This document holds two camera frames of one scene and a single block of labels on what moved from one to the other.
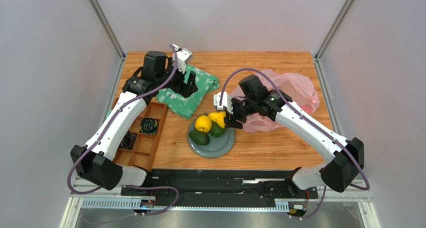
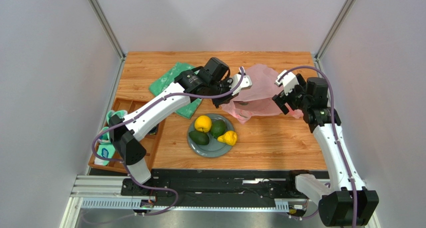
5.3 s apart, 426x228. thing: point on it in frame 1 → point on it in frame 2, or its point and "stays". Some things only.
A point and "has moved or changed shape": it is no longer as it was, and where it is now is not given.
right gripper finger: x=229 y=120 → x=280 y=100
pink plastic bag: x=300 y=90 has moved or changed shape
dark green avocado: x=201 y=138 stays
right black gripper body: x=235 y=111 → x=288 y=96
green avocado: x=216 y=130 stays
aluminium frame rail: x=78 y=200 stays
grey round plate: x=217 y=146 stays
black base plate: x=247 y=184 stays
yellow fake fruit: x=218 y=117 → x=229 y=137
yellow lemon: x=203 y=123 stays
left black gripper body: x=176 y=79 → x=222 y=87
